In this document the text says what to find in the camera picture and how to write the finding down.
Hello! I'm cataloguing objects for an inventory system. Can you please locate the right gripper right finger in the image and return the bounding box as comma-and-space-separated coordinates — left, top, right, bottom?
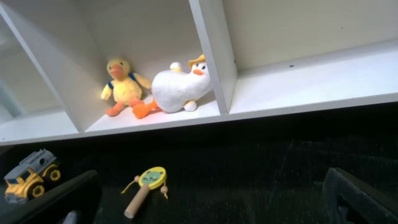
322, 167, 398, 224

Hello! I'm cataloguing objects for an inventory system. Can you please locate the grey and yellow toy truck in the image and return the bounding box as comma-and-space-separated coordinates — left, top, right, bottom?
3, 148, 62, 204

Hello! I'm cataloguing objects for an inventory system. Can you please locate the white plush goose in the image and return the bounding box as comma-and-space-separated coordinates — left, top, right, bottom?
132, 54, 213, 120

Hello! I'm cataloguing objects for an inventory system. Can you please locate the yellow plush duck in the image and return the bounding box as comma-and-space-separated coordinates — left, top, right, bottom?
100, 57, 152, 118

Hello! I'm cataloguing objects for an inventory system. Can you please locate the white shelf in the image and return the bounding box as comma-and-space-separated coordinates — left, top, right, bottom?
0, 0, 398, 147

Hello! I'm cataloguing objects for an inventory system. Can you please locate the yellow and wood rattle drum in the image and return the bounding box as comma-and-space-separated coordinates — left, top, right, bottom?
121, 166, 169, 219

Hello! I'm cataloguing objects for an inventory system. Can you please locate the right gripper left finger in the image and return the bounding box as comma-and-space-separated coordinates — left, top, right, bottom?
0, 169, 103, 224

